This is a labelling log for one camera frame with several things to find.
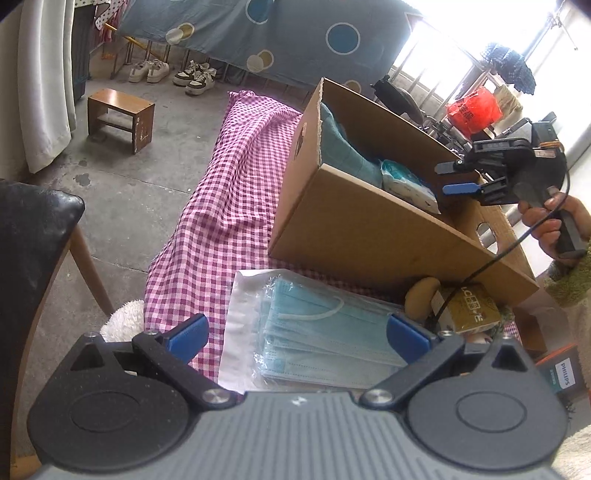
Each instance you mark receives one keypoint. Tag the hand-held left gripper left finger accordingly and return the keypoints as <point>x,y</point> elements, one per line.
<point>187,337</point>

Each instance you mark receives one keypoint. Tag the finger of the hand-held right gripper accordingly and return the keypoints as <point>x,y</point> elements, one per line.
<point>461,188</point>
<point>455,167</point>

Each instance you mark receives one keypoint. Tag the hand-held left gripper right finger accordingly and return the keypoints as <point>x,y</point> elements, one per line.
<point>408,339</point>

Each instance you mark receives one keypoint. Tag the blue wet wipes pack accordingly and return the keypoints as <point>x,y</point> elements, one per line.
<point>406,184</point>

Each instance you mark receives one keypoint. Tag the gold tissue packet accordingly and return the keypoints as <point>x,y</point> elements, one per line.
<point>471,309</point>

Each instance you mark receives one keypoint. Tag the pack of blue face masks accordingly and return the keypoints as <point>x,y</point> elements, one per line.
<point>314,332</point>

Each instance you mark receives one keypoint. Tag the brown cardboard box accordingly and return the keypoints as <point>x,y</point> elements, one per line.
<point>360,221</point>

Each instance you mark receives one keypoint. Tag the teal checked towel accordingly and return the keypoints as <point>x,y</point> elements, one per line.
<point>344,147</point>

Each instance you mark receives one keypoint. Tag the person's right forearm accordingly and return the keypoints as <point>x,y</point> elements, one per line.
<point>570,286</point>

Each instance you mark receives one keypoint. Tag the person's right hand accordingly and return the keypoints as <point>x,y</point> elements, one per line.
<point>542,230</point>

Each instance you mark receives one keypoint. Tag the red plastic bag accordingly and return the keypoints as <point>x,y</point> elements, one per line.
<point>475,110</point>

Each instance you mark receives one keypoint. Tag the beige hanging towel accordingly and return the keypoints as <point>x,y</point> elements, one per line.
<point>508,101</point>

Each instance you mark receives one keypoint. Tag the white fluffy rug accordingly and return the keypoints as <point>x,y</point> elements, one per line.
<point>122,321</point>

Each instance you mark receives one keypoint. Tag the dark blue hanging garment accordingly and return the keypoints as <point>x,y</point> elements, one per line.
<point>510,67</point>

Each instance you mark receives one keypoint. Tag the purple checked tablecloth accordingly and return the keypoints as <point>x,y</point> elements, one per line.
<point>231,194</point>

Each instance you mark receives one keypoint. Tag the dark green product box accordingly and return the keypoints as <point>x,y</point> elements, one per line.
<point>558,371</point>

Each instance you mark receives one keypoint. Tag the wooden chair with black seat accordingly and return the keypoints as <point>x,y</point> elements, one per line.
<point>32,254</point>

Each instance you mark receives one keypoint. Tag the blue sheet with circles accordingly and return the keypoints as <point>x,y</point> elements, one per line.
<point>277,32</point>

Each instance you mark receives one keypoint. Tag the small wooden stool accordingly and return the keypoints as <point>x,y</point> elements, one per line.
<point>117,115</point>

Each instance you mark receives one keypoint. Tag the black and white sneaker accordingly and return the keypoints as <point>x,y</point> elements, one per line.
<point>201,82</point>
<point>184,74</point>

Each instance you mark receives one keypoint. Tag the white curtain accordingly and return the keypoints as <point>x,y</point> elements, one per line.
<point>46,83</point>

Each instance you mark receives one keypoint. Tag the white polka dot cloth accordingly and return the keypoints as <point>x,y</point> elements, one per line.
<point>99,11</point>

